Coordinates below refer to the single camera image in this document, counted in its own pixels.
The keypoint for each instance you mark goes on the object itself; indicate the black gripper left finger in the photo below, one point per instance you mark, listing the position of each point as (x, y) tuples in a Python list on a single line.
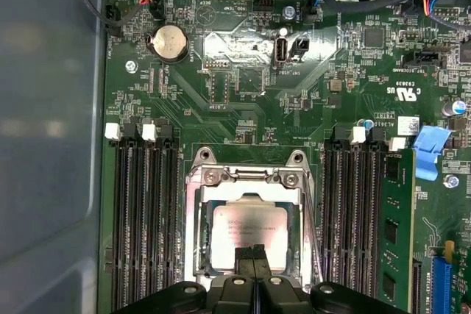
[(232, 299)]

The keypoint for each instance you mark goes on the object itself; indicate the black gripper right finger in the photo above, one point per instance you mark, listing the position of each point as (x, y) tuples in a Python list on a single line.
[(279, 299)]

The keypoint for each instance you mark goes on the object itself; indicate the silver CPU green rim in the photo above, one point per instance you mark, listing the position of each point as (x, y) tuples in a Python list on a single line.
[(250, 218)]

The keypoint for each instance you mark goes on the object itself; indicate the CPU socket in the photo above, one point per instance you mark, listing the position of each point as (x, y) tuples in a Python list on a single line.
[(224, 178)]

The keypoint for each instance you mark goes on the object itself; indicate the blue expansion slot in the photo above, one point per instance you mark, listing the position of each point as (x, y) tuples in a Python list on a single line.
[(441, 281)]

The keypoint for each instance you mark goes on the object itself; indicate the green RAM stick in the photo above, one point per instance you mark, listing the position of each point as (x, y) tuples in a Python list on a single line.
[(399, 218)]

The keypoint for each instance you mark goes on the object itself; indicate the green motherboard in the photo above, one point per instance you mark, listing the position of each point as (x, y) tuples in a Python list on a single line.
[(294, 108)]

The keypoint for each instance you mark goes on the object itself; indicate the silver board screw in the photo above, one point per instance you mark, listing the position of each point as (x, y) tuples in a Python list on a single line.
[(450, 181), (131, 67), (289, 10)]

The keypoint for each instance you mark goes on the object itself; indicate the white barcode sticker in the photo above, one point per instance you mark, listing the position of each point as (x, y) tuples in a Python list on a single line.
[(408, 123)]

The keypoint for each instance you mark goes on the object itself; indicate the internal USB port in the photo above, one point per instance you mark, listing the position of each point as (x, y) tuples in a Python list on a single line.
[(281, 49)]

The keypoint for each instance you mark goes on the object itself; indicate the silver coin battery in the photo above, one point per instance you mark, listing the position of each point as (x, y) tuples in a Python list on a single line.
[(169, 42)]

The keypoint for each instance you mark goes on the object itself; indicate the black square chip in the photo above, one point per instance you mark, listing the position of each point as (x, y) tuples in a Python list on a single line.
[(373, 37)]

